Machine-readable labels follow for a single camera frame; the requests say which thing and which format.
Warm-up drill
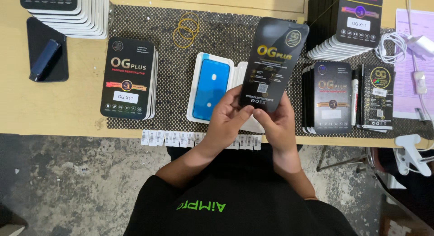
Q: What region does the stack of unlabelled black boxes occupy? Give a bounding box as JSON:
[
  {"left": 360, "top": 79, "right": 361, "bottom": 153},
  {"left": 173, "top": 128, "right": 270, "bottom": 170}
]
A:
[{"left": 301, "top": 61, "right": 353, "bottom": 135}]

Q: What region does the person's left hand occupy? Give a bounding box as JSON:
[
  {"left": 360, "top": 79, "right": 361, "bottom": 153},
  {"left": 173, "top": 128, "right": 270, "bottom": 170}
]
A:
[{"left": 199, "top": 85, "right": 255, "bottom": 156}]

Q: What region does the black shirt with green print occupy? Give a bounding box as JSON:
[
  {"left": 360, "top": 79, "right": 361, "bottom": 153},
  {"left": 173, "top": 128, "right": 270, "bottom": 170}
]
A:
[{"left": 123, "top": 143, "right": 359, "bottom": 236}]

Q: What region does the pile of black printed sleeves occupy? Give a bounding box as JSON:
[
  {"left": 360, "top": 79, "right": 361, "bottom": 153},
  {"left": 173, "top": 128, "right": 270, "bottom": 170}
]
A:
[{"left": 359, "top": 63, "right": 396, "bottom": 133}]

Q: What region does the black dotted work mat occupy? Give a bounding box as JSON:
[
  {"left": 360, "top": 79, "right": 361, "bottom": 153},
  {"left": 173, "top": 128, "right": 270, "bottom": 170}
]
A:
[{"left": 107, "top": 5, "right": 434, "bottom": 140}]

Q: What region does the white cord with inline switch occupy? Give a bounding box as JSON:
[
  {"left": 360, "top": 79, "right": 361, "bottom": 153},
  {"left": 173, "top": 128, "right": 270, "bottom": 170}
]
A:
[{"left": 406, "top": 0, "right": 434, "bottom": 135}]

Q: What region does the white clamp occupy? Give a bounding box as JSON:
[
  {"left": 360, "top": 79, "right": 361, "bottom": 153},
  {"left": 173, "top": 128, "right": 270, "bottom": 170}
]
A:
[{"left": 394, "top": 134, "right": 434, "bottom": 177}]

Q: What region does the coiled white cable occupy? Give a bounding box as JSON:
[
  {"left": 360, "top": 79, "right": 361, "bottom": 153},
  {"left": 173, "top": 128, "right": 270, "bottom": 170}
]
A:
[{"left": 374, "top": 31, "right": 408, "bottom": 64}]

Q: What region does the black glossy screen sleeve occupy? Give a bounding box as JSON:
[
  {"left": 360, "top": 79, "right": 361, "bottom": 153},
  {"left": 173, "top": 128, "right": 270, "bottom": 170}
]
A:
[{"left": 239, "top": 17, "right": 310, "bottom": 113}]

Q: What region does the dark chair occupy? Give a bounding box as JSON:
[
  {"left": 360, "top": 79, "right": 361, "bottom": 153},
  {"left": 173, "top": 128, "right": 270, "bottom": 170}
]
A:
[{"left": 366, "top": 147, "right": 434, "bottom": 236}]

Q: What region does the person's right hand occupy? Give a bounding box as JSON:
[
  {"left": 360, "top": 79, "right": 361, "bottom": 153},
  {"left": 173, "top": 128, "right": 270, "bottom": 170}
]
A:
[{"left": 252, "top": 92, "right": 300, "bottom": 159}]

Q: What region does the stack of black labelled boxes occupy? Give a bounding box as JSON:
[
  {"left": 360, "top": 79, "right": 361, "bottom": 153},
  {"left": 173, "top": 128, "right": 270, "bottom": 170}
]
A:
[{"left": 100, "top": 37, "right": 159, "bottom": 121}]

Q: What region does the pink paper sheet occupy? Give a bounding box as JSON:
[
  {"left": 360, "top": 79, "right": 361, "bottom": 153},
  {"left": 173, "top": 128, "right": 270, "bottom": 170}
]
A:
[{"left": 393, "top": 8, "right": 434, "bottom": 120}]

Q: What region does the white tray with blue film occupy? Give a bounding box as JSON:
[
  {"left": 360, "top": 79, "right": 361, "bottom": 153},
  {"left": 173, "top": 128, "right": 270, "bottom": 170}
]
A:
[{"left": 186, "top": 52, "right": 235, "bottom": 125}]

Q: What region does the metal stool frame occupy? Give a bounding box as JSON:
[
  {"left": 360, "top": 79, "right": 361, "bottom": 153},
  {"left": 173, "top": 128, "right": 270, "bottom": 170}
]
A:
[{"left": 316, "top": 145, "right": 371, "bottom": 173}]

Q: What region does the bunch of yellow rubber bands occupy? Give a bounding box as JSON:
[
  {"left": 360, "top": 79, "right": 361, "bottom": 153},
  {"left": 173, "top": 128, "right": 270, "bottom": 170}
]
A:
[{"left": 172, "top": 12, "right": 200, "bottom": 49}]

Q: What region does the white marker pen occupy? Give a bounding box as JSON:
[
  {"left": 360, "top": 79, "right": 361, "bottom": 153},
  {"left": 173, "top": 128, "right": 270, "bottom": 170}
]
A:
[{"left": 351, "top": 69, "right": 360, "bottom": 127}]

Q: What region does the strip of barcode stickers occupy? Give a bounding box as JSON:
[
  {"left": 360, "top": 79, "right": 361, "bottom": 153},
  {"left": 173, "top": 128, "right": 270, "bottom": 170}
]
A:
[{"left": 141, "top": 129, "right": 262, "bottom": 151}]

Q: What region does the white charger adapter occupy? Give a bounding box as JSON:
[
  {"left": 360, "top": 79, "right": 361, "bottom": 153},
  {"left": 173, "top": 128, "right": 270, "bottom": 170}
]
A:
[{"left": 405, "top": 34, "right": 434, "bottom": 57}]

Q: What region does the tall leaning stack of boxes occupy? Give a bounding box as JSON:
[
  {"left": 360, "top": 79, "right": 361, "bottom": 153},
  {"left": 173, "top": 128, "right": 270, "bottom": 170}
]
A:
[{"left": 306, "top": 0, "right": 384, "bottom": 62}]

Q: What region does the black smartphone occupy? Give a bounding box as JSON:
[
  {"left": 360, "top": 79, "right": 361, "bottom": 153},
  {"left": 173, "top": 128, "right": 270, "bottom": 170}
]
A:
[{"left": 26, "top": 17, "right": 70, "bottom": 83}]

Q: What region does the dark blue small case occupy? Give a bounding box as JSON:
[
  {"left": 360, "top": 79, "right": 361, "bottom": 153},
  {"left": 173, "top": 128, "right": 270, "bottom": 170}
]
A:
[{"left": 29, "top": 39, "right": 62, "bottom": 82}]

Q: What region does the stack of white-edged boxes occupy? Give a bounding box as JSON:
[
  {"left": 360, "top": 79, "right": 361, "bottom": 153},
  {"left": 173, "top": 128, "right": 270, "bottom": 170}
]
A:
[{"left": 20, "top": 0, "right": 110, "bottom": 40}]

